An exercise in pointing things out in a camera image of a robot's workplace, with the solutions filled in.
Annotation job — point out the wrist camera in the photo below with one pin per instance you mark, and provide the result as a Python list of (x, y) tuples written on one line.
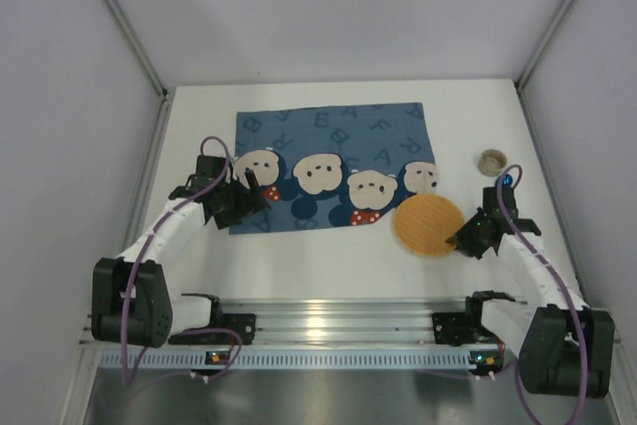
[(492, 200), (210, 169)]

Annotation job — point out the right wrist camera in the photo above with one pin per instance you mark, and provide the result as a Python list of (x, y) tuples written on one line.
[(492, 200)]

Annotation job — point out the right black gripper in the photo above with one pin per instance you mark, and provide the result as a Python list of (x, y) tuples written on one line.
[(471, 238)]

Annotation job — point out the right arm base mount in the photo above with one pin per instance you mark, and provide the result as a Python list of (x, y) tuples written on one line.
[(457, 329)]

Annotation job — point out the small grey cup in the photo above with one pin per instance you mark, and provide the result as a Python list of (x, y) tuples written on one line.
[(492, 162)]

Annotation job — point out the left aluminium frame post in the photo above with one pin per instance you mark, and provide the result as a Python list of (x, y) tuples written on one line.
[(134, 44)]

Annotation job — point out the slotted cable duct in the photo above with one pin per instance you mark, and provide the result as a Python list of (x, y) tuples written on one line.
[(250, 358)]

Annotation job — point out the blue cartoon placemat cloth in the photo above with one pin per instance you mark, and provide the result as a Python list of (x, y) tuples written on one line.
[(333, 166)]

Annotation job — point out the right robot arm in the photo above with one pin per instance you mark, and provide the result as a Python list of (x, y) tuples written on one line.
[(562, 345)]

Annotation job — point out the right aluminium frame post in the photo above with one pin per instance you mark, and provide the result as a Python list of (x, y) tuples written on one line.
[(548, 35)]

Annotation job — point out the round woven orange plate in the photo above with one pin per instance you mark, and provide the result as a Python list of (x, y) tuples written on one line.
[(424, 224)]

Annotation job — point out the aluminium frame post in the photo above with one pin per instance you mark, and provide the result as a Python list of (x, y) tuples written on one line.
[(134, 44), (548, 35)]

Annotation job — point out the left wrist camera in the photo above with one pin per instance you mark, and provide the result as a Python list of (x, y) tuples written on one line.
[(210, 169)]

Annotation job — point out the aluminium front rail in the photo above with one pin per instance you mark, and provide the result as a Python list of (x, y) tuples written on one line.
[(339, 323)]

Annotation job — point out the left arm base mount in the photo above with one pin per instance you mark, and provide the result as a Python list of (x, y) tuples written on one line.
[(231, 330)]

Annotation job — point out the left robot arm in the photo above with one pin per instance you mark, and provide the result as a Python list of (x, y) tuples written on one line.
[(133, 301)]

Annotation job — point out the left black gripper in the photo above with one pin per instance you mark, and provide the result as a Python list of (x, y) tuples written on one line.
[(243, 199)]

